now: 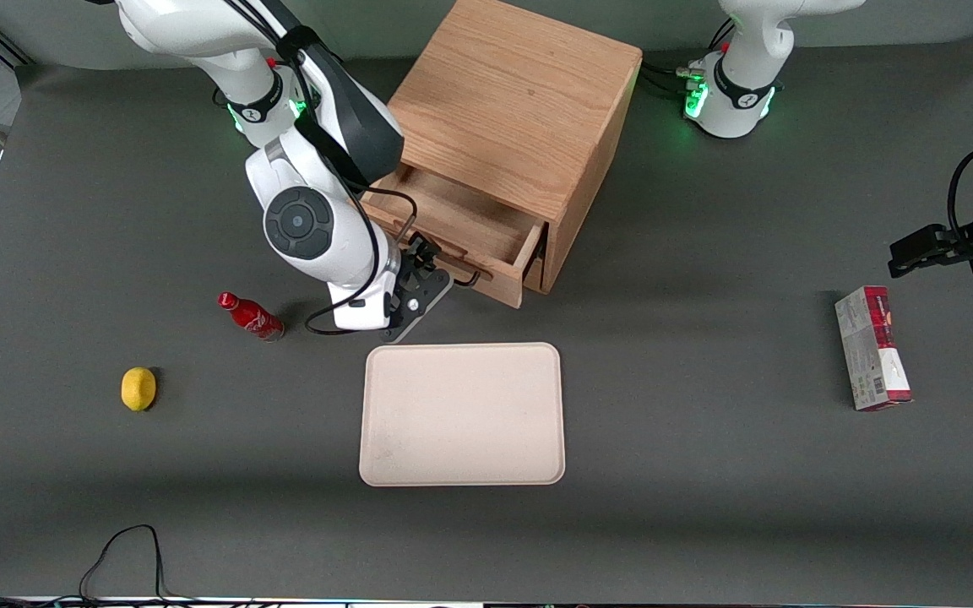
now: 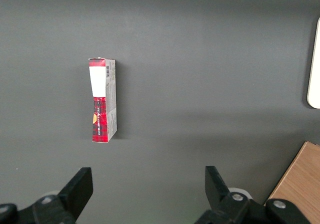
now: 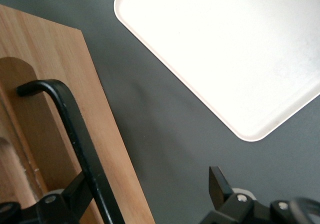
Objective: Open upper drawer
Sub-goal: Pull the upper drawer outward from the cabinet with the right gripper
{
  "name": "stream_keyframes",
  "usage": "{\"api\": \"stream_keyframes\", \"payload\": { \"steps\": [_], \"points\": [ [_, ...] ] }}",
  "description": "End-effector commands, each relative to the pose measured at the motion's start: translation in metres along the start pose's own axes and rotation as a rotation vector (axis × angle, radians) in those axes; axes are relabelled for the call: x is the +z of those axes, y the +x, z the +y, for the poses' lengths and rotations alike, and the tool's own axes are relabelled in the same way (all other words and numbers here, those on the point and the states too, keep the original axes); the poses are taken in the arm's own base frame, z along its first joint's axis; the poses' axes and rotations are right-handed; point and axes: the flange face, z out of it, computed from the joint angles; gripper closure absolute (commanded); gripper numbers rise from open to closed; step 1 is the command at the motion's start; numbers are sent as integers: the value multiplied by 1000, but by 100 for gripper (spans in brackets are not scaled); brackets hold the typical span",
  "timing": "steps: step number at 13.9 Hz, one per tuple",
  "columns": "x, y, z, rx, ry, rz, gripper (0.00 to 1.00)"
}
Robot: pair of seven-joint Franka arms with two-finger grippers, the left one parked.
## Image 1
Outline red plaid carton box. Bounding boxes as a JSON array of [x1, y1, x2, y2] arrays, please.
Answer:
[[834, 285, 914, 412]]

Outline wooden drawer with black handle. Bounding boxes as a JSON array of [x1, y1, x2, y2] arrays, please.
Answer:
[[360, 160, 548, 309]]

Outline red soda bottle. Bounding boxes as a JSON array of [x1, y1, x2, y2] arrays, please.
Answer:
[[217, 291, 285, 343]]

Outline yellow lemon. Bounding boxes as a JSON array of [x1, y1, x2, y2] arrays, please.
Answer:
[[121, 366, 157, 412]]

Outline wooden drawer cabinet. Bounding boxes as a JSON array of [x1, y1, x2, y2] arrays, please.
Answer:
[[385, 0, 644, 295]]

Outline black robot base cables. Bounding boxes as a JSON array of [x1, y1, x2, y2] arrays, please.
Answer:
[[639, 61, 704, 100]]

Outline thin black table cable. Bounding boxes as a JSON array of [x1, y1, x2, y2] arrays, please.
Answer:
[[0, 524, 259, 608]]

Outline beige plastic tray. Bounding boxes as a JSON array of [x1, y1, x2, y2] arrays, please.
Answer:
[[359, 342, 566, 487]]

